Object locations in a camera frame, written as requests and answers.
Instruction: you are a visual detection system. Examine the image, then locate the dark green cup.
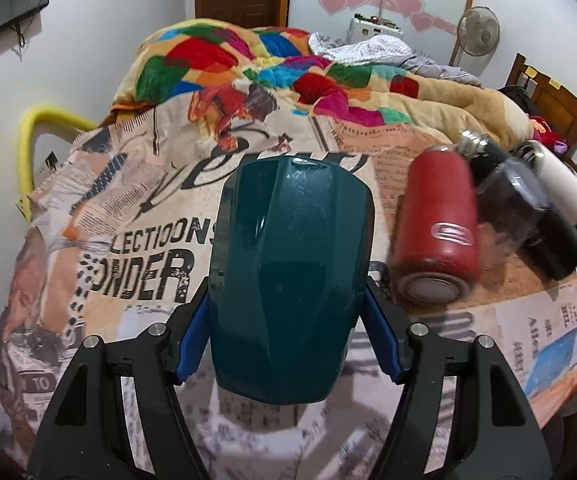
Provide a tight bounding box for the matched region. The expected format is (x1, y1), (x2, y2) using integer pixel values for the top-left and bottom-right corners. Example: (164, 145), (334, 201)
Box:
(208, 156), (374, 405)

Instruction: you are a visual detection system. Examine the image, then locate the white cup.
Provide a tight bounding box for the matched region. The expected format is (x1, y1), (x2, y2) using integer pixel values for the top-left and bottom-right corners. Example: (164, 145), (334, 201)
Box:
(512, 140), (577, 226)

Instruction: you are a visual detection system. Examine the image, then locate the red thermos bottle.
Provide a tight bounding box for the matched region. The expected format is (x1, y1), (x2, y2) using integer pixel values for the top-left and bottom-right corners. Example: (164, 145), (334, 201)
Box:
(390, 146), (480, 306)

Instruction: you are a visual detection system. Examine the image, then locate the black thermos bottle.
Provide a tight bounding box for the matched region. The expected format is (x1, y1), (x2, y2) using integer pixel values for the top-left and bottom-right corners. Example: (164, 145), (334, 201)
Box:
(456, 131), (577, 281)

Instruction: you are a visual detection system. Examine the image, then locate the clear glass jar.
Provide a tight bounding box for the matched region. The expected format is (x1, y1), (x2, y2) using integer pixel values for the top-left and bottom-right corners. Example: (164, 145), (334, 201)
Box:
(476, 157), (551, 270)

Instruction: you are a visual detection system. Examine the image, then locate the wooden headboard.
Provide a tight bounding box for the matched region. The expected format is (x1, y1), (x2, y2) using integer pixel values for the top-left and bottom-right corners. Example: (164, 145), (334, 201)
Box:
(506, 53), (577, 173)

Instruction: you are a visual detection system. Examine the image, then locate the colourful patchwork blanket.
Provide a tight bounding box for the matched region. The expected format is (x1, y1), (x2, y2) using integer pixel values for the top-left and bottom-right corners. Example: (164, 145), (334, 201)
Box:
(110, 18), (533, 150)

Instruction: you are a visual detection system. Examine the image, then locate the white grey crumpled cloth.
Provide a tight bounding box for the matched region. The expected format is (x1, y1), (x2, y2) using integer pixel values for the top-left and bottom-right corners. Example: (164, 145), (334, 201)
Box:
(308, 32), (414, 66)

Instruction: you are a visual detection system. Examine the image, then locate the standing electric fan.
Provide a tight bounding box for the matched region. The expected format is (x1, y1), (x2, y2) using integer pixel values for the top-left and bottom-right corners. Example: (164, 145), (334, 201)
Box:
(451, 6), (501, 66)

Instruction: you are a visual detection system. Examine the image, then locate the white small cabinet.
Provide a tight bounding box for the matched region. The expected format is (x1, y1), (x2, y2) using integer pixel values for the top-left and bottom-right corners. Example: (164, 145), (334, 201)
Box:
(346, 13), (404, 44)

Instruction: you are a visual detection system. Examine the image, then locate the wall power socket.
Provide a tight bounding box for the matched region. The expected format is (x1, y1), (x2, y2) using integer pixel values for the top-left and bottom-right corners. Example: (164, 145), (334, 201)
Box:
(44, 152), (58, 171)

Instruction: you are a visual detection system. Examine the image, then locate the yellow padded bed rail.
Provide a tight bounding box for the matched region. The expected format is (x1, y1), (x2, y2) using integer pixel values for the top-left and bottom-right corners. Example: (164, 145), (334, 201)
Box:
(16, 104), (98, 221)

